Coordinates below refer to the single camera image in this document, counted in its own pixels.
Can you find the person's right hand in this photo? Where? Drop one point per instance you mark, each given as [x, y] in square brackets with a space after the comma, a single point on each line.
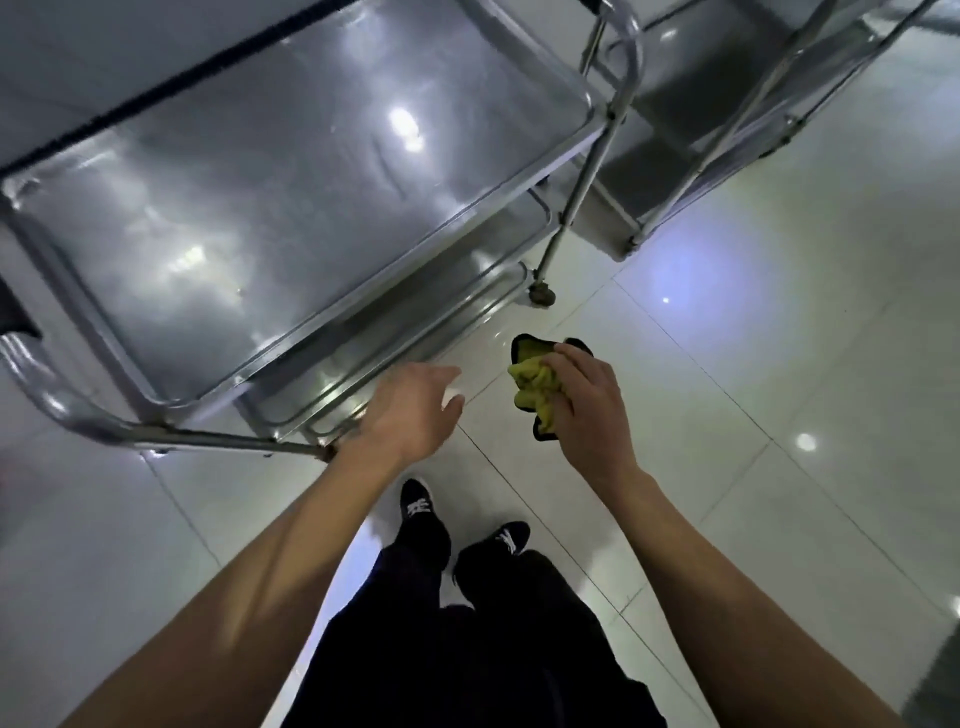
[596, 420]

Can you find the person's left hand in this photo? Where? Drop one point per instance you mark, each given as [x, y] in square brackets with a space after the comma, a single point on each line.
[409, 420]

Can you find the grey and yellow cleaning cloth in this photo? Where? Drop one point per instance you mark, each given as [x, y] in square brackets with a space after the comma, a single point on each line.
[529, 375]

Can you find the stainless steel trolley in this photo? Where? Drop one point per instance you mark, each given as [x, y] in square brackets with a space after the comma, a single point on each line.
[581, 199]
[718, 142]

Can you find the stainless steel service cart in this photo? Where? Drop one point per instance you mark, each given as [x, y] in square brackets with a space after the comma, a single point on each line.
[300, 187]

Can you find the person's left forearm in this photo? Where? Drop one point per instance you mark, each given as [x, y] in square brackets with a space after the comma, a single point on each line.
[225, 615]

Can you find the person's right forearm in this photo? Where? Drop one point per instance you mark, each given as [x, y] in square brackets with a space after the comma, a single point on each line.
[735, 622]

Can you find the dark blue sneaker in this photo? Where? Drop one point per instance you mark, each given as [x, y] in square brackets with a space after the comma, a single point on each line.
[511, 538]
[417, 501]

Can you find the black trousers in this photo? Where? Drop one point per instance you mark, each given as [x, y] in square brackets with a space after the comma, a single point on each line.
[487, 645]

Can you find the white marble counter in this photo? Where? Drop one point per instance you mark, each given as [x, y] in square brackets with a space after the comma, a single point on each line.
[75, 60]

